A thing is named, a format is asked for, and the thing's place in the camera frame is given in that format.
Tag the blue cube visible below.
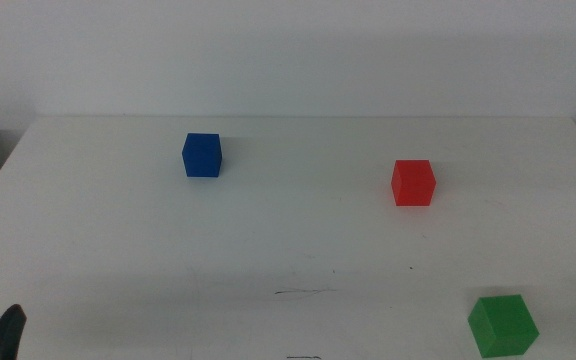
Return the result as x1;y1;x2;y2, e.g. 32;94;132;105
181;132;223;179

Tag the red cube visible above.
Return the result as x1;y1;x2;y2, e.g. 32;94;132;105
390;159;438;207

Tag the green cube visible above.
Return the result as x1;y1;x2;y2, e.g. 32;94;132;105
467;293;540;359

